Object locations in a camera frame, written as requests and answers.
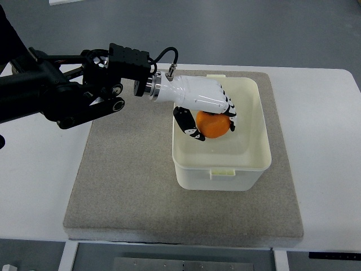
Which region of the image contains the orange fruit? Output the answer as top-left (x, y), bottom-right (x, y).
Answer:
top-left (196, 111), bottom-right (231, 139)

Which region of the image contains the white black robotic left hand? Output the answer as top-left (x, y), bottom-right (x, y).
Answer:
top-left (144, 72), bottom-right (237, 141)

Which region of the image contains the grey metal plate below table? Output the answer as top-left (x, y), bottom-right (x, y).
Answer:
top-left (112, 257), bottom-right (254, 271)

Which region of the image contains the black control panel strip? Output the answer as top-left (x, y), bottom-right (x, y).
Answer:
top-left (309, 252), bottom-right (361, 261)

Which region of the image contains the white object top edge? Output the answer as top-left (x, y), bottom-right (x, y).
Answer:
top-left (49, 0), bottom-right (82, 6)

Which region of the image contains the white table leg left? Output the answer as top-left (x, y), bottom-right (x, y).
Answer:
top-left (58, 241), bottom-right (78, 271)

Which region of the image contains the white table leg right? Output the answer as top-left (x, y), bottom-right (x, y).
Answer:
top-left (274, 250), bottom-right (290, 271)

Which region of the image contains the cream plastic storage box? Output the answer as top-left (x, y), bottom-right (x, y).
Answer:
top-left (172, 75), bottom-right (272, 191)

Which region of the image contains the small white block bottom left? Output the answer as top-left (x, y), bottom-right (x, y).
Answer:
top-left (2, 264), bottom-right (17, 271)

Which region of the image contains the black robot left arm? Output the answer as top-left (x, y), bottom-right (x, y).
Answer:
top-left (1, 43), bottom-right (152, 129)

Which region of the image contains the grey felt mat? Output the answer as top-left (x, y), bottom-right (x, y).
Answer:
top-left (63, 71), bottom-right (303, 247)

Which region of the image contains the white table leg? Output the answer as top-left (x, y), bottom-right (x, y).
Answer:
top-left (274, 250), bottom-right (290, 271)
top-left (58, 241), bottom-right (78, 271)

